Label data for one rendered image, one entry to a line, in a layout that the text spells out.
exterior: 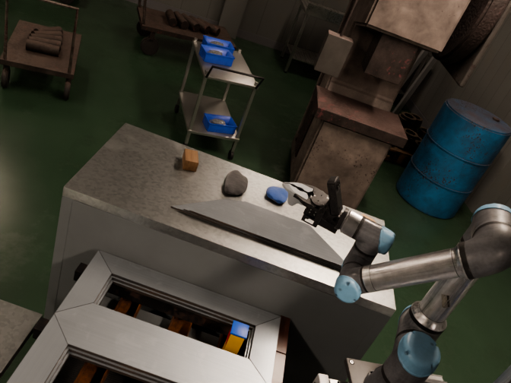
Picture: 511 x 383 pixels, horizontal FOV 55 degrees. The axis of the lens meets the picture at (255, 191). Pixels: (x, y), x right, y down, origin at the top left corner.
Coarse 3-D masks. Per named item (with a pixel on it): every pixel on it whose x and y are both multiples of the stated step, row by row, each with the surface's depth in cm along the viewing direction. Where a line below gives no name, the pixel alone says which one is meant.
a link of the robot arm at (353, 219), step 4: (348, 212) 146; (352, 212) 145; (356, 212) 146; (348, 216) 144; (352, 216) 144; (356, 216) 144; (360, 216) 145; (344, 220) 144; (348, 220) 144; (352, 220) 143; (356, 220) 143; (360, 220) 144; (344, 224) 144; (348, 224) 143; (352, 224) 143; (356, 224) 143; (340, 228) 146; (344, 228) 144; (348, 228) 144; (352, 228) 143; (356, 228) 143; (340, 232) 147; (344, 232) 145; (348, 232) 144; (352, 232) 144
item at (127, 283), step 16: (128, 288) 180; (144, 288) 180; (176, 304) 180; (192, 304) 181; (224, 320) 182; (240, 320) 181; (64, 336) 152; (64, 352) 149; (80, 352) 151; (112, 368) 151; (128, 368) 152
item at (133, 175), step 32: (128, 128) 225; (96, 160) 197; (128, 160) 204; (160, 160) 212; (224, 160) 230; (64, 192) 179; (96, 192) 181; (128, 192) 187; (160, 192) 194; (192, 192) 201; (224, 192) 209; (256, 192) 217; (160, 224) 180; (192, 224) 184; (384, 224) 232; (256, 256) 182; (288, 256) 188; (384, 256) 210; (320, 288) 184
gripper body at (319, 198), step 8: (320, 192) 149; (312, 200) 145; (320, 200) 146; (328, 200) 147; (312, 208) 146; (320, 208) 144; (328, 208) 146; (304, 216) 148; (312, 216) 149; (320, 216) 146; (328, 216) 147; (336, 216) 146; (344, 216) 144; (312, 224) 149; (320, 224) 150; (328, 224) 148; (336, 224) 148
